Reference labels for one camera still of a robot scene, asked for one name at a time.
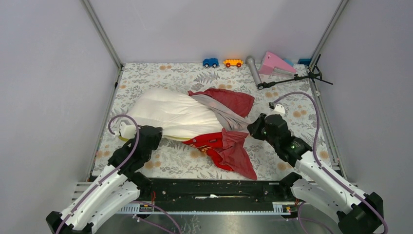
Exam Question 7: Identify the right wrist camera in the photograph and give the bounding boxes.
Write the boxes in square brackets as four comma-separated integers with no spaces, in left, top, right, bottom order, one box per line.
[271,103,286,116]

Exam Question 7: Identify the floral tablecloth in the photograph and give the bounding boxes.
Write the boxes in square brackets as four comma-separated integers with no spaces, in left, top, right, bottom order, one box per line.
[110,63,336,180]

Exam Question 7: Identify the blue toy car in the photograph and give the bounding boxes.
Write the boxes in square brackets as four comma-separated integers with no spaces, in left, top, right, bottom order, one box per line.
[203,58,219,68]

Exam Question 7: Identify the white pillow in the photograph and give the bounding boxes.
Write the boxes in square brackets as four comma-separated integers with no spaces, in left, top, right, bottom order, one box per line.
[118,88,252,142]

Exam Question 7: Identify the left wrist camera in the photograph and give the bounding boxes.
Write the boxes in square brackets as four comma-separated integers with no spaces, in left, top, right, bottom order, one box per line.
[119,119,137,139]

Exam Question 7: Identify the orange toy car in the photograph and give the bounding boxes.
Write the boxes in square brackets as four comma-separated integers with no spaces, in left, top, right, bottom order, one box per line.
[223,59,244,68]

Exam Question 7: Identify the black tripod stand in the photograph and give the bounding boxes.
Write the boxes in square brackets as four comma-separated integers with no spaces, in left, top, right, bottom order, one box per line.
[257,54,333,90]

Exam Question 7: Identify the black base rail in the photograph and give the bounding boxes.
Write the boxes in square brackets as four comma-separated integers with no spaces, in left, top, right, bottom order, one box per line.
[137,178,296,214]

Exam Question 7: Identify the red printed pillowcase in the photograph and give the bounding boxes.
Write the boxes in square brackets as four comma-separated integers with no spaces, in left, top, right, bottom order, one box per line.
[183,88,257,180]

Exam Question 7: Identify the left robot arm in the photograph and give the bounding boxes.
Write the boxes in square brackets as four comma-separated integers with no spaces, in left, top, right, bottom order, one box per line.
[46,126,162,234]

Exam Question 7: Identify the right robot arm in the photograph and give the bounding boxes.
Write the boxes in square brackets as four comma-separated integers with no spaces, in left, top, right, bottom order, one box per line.
[247,114,388,234]

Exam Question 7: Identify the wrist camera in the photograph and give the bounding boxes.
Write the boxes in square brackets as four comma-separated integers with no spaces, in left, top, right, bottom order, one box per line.
[271,103,286,116]
[119,119,137,139]

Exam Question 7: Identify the pink wedge block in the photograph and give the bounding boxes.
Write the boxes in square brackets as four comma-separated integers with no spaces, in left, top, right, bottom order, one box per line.
[258,51,296,76]

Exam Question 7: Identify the light blue block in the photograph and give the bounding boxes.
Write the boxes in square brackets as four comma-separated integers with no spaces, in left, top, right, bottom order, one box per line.
[283,59,294,67]

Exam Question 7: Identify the grey microphone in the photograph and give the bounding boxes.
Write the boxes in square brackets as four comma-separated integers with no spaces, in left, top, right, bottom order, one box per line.
[244,56,263,90]

